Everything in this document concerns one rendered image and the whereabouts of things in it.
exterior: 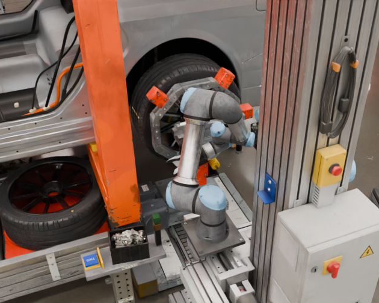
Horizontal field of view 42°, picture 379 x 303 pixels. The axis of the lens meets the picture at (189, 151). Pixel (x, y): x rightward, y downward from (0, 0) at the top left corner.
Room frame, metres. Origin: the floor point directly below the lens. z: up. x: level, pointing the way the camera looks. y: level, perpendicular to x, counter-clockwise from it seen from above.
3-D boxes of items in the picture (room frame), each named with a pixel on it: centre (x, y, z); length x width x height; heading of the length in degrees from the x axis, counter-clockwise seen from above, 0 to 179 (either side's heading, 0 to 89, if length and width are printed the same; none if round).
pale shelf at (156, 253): (1.81, 0.37, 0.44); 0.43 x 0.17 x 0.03; 110
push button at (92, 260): (1.75, 0.53, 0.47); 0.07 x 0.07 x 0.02; 20
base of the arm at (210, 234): (1.59, -0.09, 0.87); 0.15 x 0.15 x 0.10
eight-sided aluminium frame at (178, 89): (2.45, -0.04, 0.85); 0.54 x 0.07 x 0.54; 110
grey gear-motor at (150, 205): (2.36, 0.28, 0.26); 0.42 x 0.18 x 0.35; 20
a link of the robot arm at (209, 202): (1.59, -0.09, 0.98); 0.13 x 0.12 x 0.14; 67
